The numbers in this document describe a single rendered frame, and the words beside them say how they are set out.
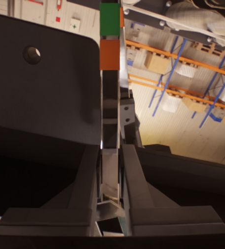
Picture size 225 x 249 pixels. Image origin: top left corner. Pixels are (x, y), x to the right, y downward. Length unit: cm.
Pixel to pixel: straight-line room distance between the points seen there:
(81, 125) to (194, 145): 1281
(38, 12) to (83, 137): 949
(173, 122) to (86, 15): 745
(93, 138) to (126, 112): 8
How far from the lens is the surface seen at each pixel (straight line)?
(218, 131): 1300
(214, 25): 62
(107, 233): 22
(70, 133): 21
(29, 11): 980
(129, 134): 28
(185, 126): 1176
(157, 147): 40
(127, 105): 25
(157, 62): 820
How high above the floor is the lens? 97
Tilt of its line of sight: 30 degrees up
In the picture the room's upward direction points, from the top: 163 degrees counter-clockwise
